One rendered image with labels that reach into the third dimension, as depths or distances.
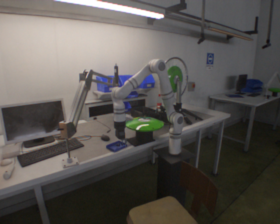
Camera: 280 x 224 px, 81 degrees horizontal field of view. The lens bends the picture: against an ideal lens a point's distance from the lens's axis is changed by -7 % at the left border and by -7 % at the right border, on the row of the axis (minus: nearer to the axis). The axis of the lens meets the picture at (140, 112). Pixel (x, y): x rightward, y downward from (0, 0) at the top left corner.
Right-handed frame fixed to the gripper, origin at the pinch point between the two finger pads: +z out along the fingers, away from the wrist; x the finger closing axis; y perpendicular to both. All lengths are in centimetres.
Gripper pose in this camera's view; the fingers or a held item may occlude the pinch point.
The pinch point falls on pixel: (124, 145)
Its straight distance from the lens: 118.3
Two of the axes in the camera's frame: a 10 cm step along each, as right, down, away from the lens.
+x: 4.7, 2.3, -8.5
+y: -8.8, 1.2, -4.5
